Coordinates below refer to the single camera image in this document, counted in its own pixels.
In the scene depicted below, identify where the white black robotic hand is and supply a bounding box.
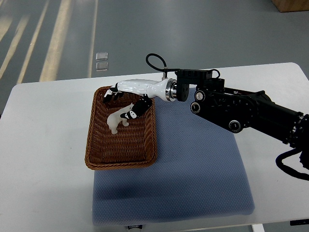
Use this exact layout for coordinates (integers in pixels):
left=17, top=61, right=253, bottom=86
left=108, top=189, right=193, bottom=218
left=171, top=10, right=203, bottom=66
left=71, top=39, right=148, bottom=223
left=103, top=78, right=177, bottom=119

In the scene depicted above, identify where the white bear figurine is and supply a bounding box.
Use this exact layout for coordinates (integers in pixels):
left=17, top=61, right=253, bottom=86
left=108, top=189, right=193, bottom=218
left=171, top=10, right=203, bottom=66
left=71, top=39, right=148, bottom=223
left=107, top=103, right=134, bottom=134

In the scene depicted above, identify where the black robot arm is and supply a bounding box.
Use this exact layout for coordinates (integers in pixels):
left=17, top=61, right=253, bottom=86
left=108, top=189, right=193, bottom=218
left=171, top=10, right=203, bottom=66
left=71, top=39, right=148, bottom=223
left=146, top=53, right=309, bottom=180

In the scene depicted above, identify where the brown wicker basket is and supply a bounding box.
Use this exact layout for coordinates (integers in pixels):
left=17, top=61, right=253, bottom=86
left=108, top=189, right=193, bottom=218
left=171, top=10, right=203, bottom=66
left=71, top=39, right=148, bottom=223
left=85, top=87, right=157, bottom=170

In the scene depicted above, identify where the lower clear floor tile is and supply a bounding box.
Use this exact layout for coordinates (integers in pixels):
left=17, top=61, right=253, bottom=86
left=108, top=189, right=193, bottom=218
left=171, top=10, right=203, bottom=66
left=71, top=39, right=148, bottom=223
left=96, top=61, right=109, bottom=72

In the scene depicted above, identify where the clear floor tile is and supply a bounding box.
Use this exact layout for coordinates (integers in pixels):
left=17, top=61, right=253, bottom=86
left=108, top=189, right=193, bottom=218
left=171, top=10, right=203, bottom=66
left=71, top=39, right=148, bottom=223
left=96, top=61, right=109, bottom=72
left=96, top=52, right=108, bottom=60

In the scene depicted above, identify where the upper clear floor tile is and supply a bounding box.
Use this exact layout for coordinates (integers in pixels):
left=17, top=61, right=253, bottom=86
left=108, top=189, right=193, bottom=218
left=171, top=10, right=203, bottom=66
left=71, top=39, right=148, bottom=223
left=96, top=52, right=108, bottom=60

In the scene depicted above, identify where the blue grey cloth mat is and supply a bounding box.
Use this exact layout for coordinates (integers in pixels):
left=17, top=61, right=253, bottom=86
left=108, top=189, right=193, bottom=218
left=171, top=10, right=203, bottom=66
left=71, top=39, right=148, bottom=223
left=92, top=95, right=254, bottom=226

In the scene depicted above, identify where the black label tag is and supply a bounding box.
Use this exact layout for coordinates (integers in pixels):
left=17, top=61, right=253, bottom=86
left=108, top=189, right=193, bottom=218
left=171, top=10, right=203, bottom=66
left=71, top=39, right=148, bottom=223
left=127, top=225, right=143, bottom=230

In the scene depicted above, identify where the brown wooden box corner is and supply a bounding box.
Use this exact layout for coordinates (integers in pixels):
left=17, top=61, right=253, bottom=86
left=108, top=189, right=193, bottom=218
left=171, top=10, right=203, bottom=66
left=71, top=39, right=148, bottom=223
left=272, top=0, right=309, bottom=13

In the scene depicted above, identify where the black table control panel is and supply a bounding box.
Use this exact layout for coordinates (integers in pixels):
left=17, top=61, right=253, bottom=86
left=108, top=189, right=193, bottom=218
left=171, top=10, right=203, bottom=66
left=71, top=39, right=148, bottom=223
left=290, top=219, right=309, bottom=226

